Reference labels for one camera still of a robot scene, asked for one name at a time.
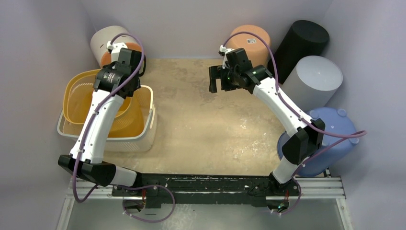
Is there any aluminium mounting rail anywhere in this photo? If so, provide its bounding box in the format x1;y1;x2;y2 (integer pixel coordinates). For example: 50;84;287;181
65;176;346;200

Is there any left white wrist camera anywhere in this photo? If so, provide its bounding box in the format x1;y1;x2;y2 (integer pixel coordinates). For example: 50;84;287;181
107;41;128;62

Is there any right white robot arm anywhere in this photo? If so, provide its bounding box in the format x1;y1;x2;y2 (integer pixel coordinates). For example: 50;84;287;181
209;45;326;195

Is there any orange capybara bin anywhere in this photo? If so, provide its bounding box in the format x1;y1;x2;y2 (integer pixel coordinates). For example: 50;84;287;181
226;24;271;67

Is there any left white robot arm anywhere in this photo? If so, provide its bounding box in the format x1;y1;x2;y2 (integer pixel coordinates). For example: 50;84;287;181
58;48;145;197

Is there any black plastic bin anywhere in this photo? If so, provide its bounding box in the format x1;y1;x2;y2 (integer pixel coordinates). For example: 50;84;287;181
273;20;330;84

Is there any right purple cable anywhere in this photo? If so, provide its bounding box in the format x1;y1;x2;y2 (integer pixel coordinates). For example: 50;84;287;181
222;31;367;217

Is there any white drawer container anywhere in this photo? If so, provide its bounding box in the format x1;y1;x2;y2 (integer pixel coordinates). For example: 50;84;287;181
90;25;141;67

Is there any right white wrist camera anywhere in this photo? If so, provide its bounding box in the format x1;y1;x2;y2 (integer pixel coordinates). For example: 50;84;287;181
219;45;234;69

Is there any blue plastic bucket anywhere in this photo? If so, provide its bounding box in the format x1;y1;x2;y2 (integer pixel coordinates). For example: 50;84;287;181
273;107;360;182

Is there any grey plastic bin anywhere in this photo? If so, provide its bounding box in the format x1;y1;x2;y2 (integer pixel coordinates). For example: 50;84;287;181
282;56;343;112

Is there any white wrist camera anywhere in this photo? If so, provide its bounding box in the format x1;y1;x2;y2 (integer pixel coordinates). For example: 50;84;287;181
219;45;234;69
107;41;128;62

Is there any yellow mesh basket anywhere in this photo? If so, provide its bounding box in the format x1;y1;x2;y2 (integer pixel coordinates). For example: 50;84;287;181
63;69;145;138

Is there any white mesh basket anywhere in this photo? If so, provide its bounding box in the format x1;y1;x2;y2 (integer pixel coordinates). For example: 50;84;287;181
57;85;158;152

